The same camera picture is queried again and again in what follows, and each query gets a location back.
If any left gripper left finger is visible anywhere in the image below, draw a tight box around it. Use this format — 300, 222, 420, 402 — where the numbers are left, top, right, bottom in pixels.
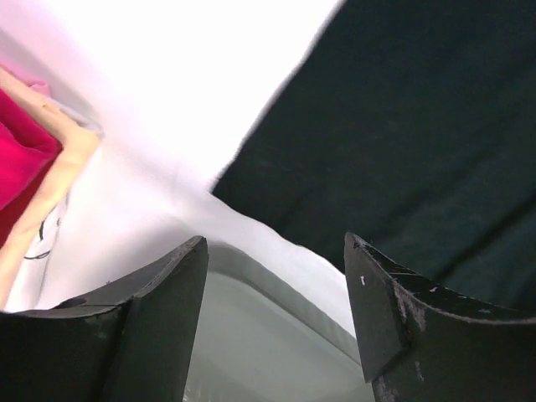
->
1, 236, 209, 401

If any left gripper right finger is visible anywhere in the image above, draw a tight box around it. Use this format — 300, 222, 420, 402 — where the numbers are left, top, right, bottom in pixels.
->
344, 233, 535, 402

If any black t shirt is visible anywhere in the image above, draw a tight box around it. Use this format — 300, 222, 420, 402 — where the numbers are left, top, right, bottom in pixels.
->
213, 1, 535, 311

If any folded white t shirt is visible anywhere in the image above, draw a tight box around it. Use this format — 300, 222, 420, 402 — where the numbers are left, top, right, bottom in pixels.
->
6, 79, 139, 313

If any grey plastic bin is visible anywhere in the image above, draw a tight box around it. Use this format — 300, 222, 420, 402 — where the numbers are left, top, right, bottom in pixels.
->
183, 244, 374, 401

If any folded beige t shirt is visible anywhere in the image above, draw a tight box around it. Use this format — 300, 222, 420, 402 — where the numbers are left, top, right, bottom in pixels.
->
1, 69, 102, 312

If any folded red t shirt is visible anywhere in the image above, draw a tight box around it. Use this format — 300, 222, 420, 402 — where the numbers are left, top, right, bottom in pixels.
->
0, 58, 64, 213

